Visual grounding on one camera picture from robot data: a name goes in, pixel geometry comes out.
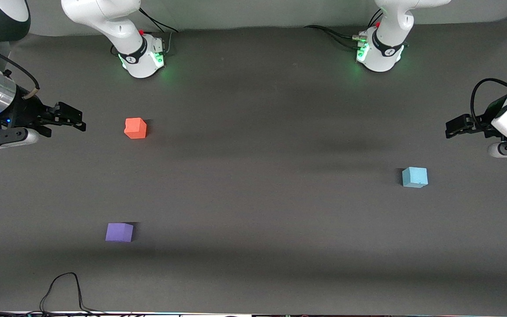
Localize light blue foam block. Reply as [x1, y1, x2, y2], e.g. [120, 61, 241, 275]
[402, 167, 429, 188]

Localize orange foam block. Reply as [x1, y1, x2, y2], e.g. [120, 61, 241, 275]
[124, 118, 147, 140]

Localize purple foam block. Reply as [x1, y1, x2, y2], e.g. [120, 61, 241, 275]
[105, 223, 134, 243]

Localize dark grey table mat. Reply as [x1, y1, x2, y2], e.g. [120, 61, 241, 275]
[0, 18, 507, 315]

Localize looped black table cable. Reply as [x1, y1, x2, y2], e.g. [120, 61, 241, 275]
[40, 272, 104, 315]

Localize black left arm base cables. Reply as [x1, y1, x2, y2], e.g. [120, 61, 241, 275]
[304, 9, 384, 49]

